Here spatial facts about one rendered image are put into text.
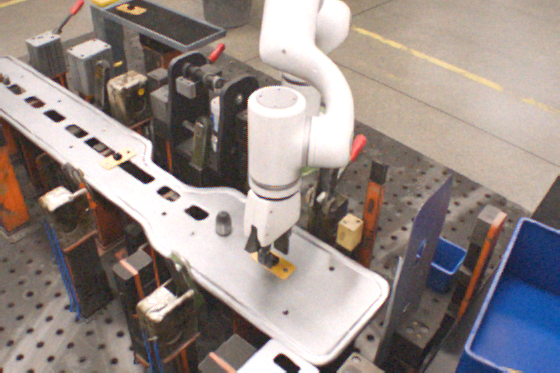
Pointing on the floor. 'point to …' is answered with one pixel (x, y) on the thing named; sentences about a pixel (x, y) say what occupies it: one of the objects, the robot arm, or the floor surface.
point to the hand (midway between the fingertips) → (273, 250)
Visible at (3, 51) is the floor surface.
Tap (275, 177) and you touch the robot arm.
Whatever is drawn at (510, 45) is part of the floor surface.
